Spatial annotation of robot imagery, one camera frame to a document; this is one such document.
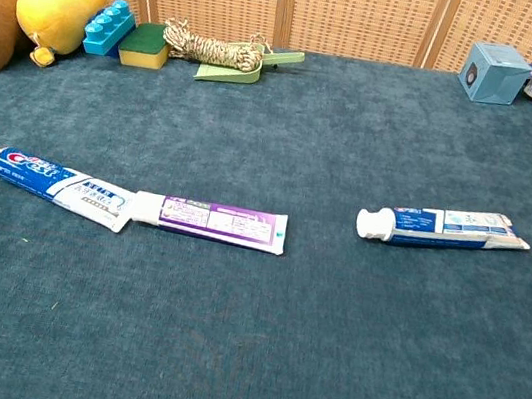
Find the purple white toothpaste tube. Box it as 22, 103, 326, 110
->
127, 189, 291, 258

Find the teal table cloth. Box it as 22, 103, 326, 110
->
0, 0, 532, 399

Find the light green dustpan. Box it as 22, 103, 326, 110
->
193, 34, 307, 97

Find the coiled braided rope bundle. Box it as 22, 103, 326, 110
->
159, 16, 276, 75

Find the blue Crest toothpaste tube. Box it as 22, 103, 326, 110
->
0, 142, 142, 237

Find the blue plastic building brick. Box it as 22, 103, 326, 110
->
80, 0, 140, 62

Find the blue white toothpaste tube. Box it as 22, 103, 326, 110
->
353, 190, 532, 266

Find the light blue cube box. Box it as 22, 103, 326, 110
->
454, 37, 532, 111

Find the yellow plush toy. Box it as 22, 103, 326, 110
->
6, 0, 108, 77

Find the green yellow sponge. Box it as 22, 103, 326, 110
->
115, 18, 175, 73

